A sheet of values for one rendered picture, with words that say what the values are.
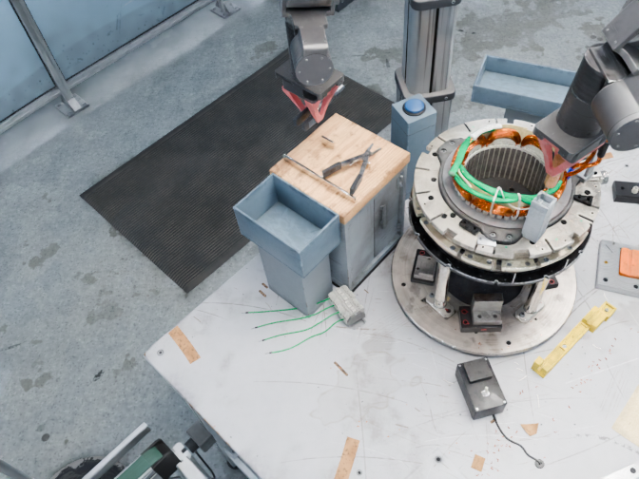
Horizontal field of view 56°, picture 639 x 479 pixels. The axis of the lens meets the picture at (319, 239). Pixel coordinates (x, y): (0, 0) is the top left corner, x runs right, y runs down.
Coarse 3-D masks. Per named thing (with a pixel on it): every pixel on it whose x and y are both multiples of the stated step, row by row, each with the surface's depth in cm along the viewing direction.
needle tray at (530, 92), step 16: (496, 64) 133; (512, 64) 131; (528, 64) 130; (480, 80) 134; (496, 80) 133; (512, 80) 133; (528, 80) 132; (544, 80) 131; (560, 80) 130; (480, 96) 128; (496, 96) 127; (512, 96) 125; (528, 96) 124; (544, 96) 129; (560, 96) 129; (512, 112) 130; (528, 112) 127; (544, 112) 125
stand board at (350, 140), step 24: (336, 120) 124; (312, 144) 120; (336, 144) 120; (360, 144) 119; (384, 144) 119; (288, 168) 117; (312, 168) 117; (384, 168) 115; (312, 192) 113; (336, 192) 113; (360, 192) 112
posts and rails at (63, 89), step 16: (16, 0) 249; (208, 0) 321; (224, 0) 328; (176, 16) 311; (32, 32) 261; (160, 32) 309; (128, 48) 301; (48, 64) 274; (96, 64) 292; (64, 80) 284; (80, 80) 290; (48, 96) 283; (64, 96) 288; (16, 112) 276; (32, 112) 281; (0, 128) 272
